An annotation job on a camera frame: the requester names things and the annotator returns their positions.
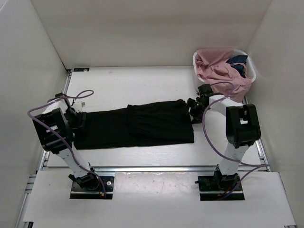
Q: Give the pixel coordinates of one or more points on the dark blue garment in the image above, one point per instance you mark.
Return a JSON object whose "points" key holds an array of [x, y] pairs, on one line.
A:
{"points": [[239, 63]]}

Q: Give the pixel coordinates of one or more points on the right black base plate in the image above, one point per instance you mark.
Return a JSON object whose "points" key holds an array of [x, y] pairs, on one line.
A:
{"points": [[211, 191]]}

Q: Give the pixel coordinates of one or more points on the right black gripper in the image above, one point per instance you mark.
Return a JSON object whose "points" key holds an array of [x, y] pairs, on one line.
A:
{"points": [[197, 118]]}

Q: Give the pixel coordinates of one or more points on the white plastic basket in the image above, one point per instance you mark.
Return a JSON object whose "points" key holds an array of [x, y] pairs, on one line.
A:
{"points": [[251, 73]]}

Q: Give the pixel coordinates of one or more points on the black trousers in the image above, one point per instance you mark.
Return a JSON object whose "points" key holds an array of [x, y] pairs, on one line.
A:
{"points": [[154, 124]]}

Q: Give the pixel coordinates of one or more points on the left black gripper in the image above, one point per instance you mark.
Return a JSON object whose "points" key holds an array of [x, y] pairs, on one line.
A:
{"points": [[80, 123]]}

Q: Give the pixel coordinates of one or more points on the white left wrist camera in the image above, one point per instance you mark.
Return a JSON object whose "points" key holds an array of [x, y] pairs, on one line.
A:
{"points": [[78, 106]]}

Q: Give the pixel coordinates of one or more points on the aluminium frame rail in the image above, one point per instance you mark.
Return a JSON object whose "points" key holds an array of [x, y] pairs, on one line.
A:
{"points": [[150, 169]]}

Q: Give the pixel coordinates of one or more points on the pink garment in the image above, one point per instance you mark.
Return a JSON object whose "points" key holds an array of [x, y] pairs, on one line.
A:
{"points": [[213, 69]]}

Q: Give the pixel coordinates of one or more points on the blue white label sticker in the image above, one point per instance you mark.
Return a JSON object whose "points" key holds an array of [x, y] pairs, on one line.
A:
{"points": [[85, 69]]}

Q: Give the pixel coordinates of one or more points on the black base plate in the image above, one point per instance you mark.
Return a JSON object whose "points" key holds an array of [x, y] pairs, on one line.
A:
{"points": [[211, 191], [95, 191]]}

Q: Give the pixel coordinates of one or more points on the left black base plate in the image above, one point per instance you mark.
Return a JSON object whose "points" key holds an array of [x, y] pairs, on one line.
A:
{"points": [[95, 191]]}

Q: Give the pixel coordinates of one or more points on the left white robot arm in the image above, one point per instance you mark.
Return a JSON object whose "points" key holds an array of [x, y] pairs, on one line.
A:
{"points": [[56, 123]]}

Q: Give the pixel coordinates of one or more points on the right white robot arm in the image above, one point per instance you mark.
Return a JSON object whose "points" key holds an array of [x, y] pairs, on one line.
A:
{"points": [[242, 131]]}

